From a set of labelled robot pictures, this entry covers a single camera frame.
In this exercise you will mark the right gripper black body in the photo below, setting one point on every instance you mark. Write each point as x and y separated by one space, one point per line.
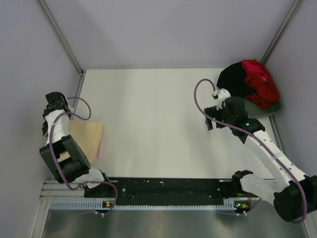
220 115

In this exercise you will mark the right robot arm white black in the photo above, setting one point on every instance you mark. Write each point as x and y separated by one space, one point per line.
289 208

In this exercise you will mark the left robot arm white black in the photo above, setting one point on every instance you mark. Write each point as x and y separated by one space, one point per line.
63 156

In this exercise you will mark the grey plastic tray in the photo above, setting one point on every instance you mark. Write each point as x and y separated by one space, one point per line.
255 112

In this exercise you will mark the red t shirt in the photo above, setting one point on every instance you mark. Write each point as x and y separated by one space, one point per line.
260 79

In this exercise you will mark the grey slotted cable duct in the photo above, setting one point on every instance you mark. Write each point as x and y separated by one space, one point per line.
228 205

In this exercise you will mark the black t shirt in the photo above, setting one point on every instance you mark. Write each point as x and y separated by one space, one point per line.
232 79

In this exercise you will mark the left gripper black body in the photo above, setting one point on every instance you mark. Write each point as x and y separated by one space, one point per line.
45 126

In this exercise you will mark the cream yellow t shirt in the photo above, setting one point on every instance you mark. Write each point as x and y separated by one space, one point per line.
87 135

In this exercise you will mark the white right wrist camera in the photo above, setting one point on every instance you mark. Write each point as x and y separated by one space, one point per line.
220 96

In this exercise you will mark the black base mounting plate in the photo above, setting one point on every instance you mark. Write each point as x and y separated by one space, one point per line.
167 191

